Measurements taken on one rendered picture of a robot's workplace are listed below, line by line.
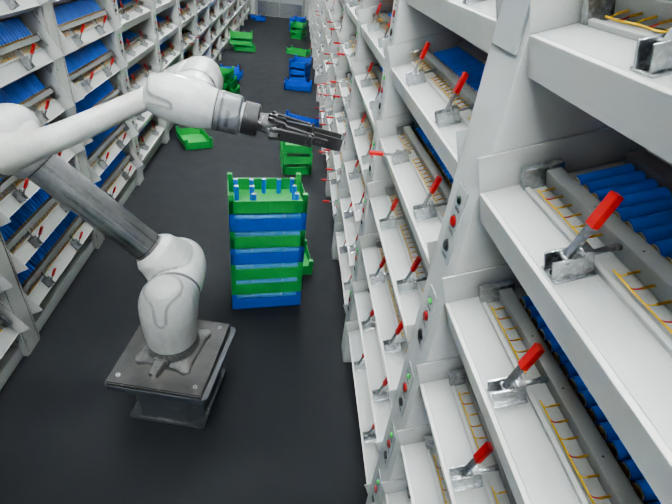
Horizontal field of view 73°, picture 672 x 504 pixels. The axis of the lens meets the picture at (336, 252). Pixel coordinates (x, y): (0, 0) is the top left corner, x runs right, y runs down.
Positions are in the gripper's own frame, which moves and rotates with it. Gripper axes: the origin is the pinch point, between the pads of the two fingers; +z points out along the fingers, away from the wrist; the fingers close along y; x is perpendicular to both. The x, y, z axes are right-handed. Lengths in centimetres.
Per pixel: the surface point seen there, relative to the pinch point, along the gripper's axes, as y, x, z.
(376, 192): -17.5, -18.2, 21.9
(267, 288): -49, -88, 2
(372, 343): 7, -56, 30
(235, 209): -47, -52, -18
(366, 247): -17.4, -38.0, 25.5
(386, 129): -17.5, 1.0, 17.9
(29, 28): -88, -19, -104
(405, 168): 4.6, -0.4, 19.5
